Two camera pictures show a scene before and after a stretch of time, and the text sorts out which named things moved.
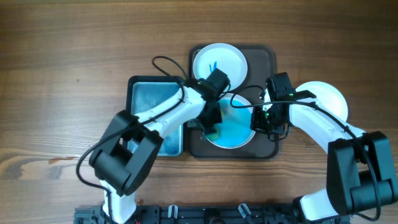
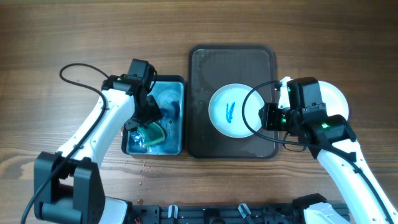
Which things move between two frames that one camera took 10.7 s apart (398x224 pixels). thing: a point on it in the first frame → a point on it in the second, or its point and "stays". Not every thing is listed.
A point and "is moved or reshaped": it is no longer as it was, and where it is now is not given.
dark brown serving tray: [262, 62] stays
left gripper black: [217, 117] → [155, 114]
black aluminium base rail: [199, 214] stays
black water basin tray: [144, 93] stays
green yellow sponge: [212, 135] is moved or reshaped
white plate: [229, 60] → [225, 110]
